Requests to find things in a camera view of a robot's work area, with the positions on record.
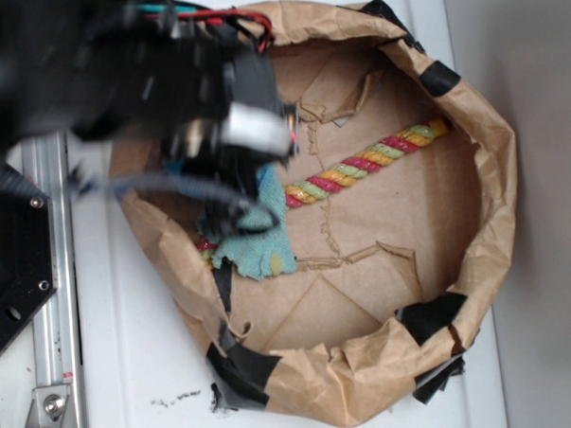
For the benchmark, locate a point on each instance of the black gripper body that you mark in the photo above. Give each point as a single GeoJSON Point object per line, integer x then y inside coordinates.
{"type": "Point", "coordinates": [204, 97]}

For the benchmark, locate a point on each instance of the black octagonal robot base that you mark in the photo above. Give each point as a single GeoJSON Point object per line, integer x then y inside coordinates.
{"type": "Point", "coordinates": [26, 261]}

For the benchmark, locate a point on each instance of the brown paper bag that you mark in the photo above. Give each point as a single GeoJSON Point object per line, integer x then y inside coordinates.
{"type": "Point", "coordinates": [395, 273]}

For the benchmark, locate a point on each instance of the metal corner bracket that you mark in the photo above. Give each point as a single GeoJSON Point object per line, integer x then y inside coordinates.
{"type": "Point", "coordinates": [52, 407]}

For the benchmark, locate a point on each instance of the aluminium extrusion rail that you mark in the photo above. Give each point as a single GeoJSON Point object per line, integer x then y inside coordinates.
{"type": "Point", "coordinates": [56, 329]}

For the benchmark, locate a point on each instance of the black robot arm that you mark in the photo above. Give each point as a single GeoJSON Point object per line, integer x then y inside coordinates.
{"type": "Point", "coordinates": [44, 51]}

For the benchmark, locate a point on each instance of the teal knitted cloth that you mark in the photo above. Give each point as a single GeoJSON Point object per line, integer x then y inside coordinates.
{"type": "Point", "coordinates": [227, 193]}

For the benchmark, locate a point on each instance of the multicolour twisted rope toy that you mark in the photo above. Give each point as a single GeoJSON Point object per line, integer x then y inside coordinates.
{"type": "Point", "coordinates": [359, 165]}

